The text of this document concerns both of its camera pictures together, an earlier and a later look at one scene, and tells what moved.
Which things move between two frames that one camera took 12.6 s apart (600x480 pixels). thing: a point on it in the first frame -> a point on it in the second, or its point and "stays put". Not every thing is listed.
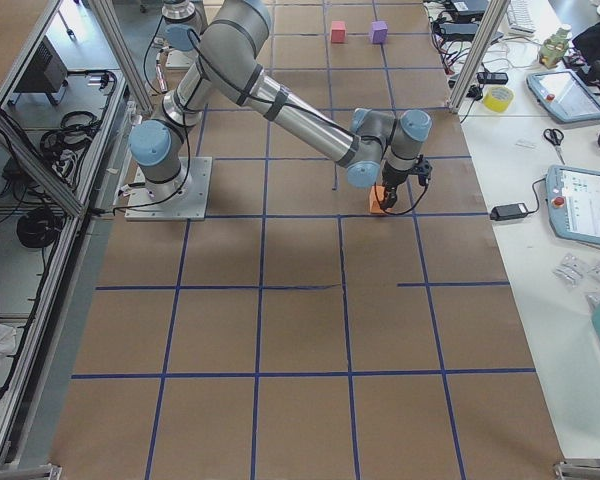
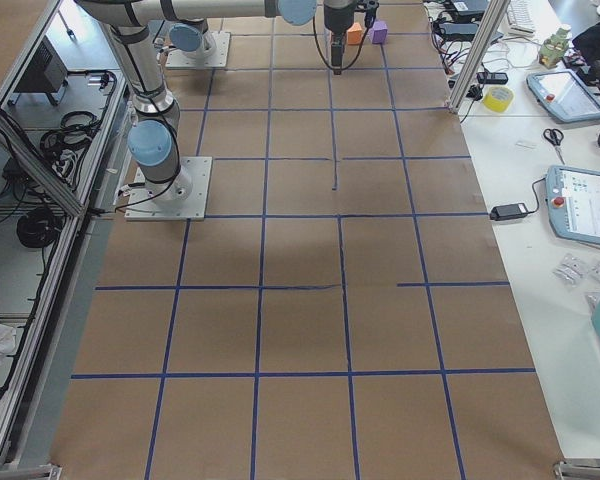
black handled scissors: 555,137 stays put
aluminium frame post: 495,13 stays put
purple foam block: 379,30 stays put
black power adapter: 508,212 stays put
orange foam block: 376,193 -> 354,34
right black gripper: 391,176 -> 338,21
